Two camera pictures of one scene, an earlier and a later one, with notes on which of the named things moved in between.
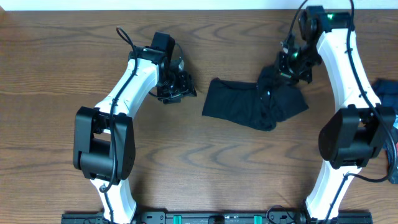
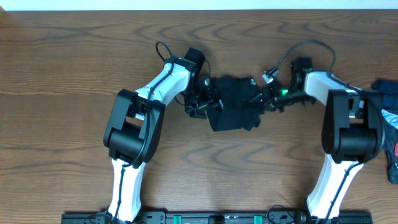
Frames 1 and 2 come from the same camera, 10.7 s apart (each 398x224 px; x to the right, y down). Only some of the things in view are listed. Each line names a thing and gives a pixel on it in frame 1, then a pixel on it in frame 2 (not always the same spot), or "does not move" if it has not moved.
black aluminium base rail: x=216 y=218 does not move
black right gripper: x=286 y=74 → x=268 y=99
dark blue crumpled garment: x=387 y=93 does not move
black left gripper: x=186 y=83 → x=212 y=100
